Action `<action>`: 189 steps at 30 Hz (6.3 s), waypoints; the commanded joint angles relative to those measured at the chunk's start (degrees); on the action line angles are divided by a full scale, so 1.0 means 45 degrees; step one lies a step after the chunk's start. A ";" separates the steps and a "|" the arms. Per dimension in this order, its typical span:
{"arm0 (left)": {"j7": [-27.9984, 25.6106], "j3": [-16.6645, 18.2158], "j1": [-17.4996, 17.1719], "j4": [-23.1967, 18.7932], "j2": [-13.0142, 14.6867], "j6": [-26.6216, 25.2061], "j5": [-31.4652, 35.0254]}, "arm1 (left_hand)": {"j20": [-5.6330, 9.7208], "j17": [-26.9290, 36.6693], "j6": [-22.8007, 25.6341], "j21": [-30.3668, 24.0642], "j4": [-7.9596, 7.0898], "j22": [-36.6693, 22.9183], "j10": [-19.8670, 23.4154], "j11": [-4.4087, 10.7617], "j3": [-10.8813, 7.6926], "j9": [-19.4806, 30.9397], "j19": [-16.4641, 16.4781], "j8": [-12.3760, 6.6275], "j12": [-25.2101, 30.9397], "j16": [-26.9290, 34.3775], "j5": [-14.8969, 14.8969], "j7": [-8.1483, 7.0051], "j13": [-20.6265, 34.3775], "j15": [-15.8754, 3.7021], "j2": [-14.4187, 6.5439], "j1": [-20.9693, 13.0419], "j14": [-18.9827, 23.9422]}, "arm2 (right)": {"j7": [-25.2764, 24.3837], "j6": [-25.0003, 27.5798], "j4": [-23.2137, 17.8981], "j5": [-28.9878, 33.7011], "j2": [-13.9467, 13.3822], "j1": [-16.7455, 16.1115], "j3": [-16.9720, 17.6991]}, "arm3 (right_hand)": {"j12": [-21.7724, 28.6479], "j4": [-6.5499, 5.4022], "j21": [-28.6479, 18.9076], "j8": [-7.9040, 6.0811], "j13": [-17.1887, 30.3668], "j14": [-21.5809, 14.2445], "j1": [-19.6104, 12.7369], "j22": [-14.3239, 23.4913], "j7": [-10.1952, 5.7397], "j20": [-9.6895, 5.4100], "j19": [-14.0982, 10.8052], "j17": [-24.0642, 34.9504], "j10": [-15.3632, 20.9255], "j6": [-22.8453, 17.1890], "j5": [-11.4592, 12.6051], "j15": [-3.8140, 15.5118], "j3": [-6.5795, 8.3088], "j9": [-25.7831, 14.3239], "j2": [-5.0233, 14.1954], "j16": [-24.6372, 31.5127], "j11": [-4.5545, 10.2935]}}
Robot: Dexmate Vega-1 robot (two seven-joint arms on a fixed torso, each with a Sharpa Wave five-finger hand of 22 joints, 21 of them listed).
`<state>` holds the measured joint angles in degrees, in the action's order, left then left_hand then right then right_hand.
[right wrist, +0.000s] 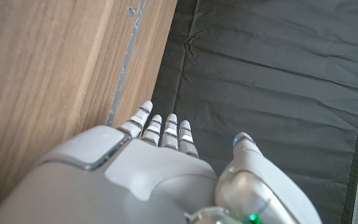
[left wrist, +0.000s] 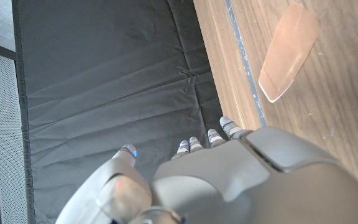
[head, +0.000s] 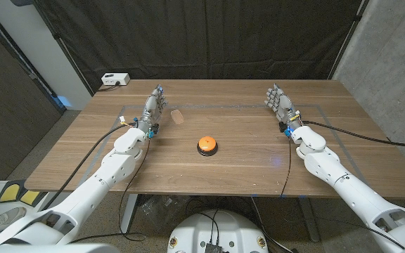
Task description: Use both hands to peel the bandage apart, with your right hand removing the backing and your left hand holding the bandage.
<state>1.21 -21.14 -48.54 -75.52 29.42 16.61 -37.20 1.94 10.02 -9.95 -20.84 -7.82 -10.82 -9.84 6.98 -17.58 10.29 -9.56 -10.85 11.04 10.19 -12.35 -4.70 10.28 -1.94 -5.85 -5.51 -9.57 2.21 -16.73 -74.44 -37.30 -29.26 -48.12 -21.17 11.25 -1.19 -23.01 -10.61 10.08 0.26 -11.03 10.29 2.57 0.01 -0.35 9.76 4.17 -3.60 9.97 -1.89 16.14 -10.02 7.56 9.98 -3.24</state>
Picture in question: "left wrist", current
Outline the wooden table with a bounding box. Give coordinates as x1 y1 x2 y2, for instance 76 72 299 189
224 0 267 128

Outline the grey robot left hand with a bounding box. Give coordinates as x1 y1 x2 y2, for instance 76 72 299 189
54 116 358 224

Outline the grey perforated metal panel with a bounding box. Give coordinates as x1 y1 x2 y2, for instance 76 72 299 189
0 49 28 224

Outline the black backdrop cloth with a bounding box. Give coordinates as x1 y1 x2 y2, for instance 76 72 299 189
11 0 224 224

